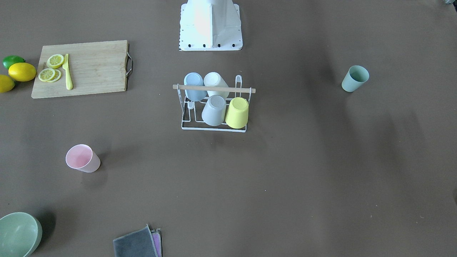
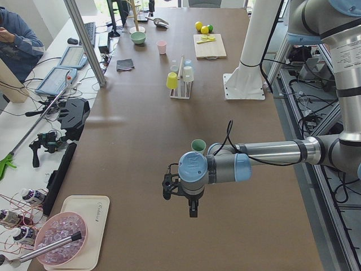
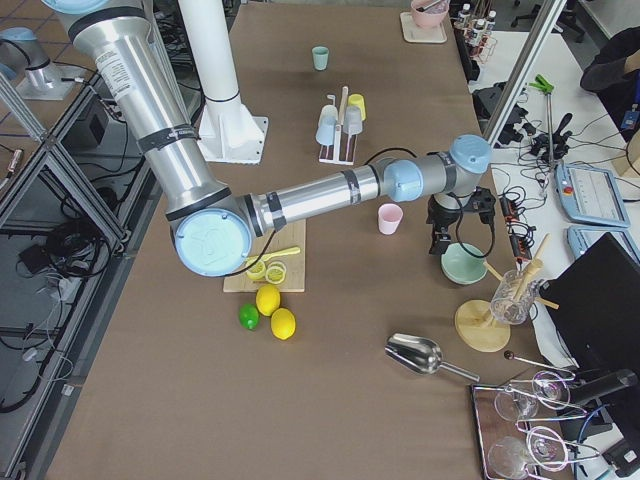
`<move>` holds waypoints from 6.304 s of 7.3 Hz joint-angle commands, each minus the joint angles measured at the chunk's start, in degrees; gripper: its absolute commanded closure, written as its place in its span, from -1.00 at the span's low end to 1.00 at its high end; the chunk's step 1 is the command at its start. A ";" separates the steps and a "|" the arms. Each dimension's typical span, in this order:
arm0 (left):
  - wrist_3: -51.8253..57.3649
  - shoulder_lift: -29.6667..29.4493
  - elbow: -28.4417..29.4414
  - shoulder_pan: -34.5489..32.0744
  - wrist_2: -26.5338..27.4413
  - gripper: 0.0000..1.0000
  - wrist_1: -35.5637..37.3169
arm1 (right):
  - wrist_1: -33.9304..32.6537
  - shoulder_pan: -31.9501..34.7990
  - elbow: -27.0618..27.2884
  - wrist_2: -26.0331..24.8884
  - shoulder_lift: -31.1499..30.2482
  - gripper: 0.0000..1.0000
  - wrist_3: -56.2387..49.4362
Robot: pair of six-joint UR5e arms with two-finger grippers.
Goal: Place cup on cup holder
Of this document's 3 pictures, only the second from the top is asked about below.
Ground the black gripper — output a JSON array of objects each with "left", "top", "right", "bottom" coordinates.
[{"left": 162, "top": 173, "right": 198, "bottom": 217}]

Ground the green cup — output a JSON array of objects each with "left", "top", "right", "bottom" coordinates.
[{"left": 191, "top": 139, "right": 206, "bottom": 155}]

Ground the pink cup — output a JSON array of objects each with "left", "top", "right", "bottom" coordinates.
[{"left": 156, "top": 40, "right": 167, "bottom": 55}]

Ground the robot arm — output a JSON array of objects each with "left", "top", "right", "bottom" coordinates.
[{"left": 162, "top": 1, "right": 360, "bottom": 217}]

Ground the yellow cup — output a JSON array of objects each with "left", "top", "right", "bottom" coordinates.
[{"left": 166, "top": 72, "right": 178, "bottom": 89}]

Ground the cream white cup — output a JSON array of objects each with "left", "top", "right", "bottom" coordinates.
[{"left": 183, "top": 66, "right": 194, "bottom": 82}]

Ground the grey white cup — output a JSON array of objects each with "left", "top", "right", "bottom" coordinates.
[{"left": 170, "top": 65, "right": 179, "bottom": 73}]

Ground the cream plastic tray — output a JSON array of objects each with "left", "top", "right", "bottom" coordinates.
[{"left": 50, "top": 195, "right": 111, "bottom": 271}]

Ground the pink bowl with cubes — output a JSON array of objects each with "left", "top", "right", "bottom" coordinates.
[{"left": 34, "top": 212, "right": 87, "bottom": 266}]

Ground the grey folded cloth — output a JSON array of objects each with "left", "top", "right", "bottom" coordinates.
[{"left": 116, "top": 59, "right": 134, "bottom": 71}]

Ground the wooden cutting board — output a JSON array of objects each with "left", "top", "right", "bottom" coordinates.
[{"left": 193, "top": 34, "right": 227, "bottom": 59}]

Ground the yellow lemon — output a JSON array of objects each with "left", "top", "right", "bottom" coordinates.
[
  {"left": 200, "top": 25, "right": 209, "bottom": 34},
  {"left": 195, "top": 21, "right": 203, "bottom": 31}
]

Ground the mint green bowl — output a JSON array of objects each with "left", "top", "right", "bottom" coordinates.
[{"left": 130, "top": 32, "right": 146, "bottom": 45}]

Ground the blue teach pendant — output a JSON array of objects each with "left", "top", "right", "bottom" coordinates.
[
  {"left": 35, "top": 67, "right": 77, "bottom": 96},
  {"left": 58, "top": 46, "right": 87, "bottom": 69}
]

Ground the round wooden stand base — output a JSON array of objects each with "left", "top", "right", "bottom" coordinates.
[{"left": 129, "top": 26, "right": 146, "bottom": 34}]

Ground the steel scoop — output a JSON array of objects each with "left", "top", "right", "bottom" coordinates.
[{"left": 147, "top": 17, "right": 169, "bottom": 29}]

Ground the black keyboard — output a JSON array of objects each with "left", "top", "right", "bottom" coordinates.
[{"left": 83, "top": 22, "right": 96, "bottom": 47}]

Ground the seated person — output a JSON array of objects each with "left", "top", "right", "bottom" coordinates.
[{"left": 1, "top": 7, "right": 45, "bottom": 83}]

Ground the white wire cup holder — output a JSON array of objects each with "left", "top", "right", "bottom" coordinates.
[{"left": 169, "top": 55, "right": 193, "bottom": 99}]

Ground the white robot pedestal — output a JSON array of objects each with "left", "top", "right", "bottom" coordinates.
[{"left": 223, "top": 0, "right": 283, "bottom": 100}]

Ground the green handled reach grabber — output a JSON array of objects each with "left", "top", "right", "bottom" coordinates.
[{"left": 0, "top": 70, "right": 71, "bottom": 181}]

